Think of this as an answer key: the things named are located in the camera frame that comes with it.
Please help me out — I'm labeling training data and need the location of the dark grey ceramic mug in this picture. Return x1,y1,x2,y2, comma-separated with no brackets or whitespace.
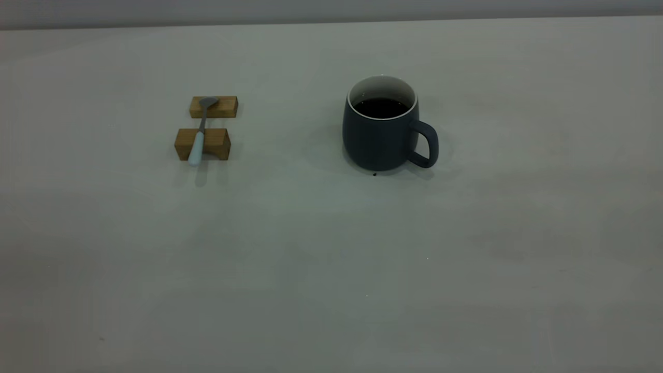
342,76,439,172

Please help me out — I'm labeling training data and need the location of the spoon with pale blue handle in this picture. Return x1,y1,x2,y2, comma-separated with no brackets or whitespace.
188,96,220,166

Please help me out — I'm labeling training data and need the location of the dark coffee liquid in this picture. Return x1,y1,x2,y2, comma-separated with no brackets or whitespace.
355,98,410,120

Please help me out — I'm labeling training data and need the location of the arched wooden block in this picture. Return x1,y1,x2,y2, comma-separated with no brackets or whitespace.
174,128,231,161

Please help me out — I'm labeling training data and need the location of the rectangular wooden block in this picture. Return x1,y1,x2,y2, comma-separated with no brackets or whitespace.
189,96,239,119

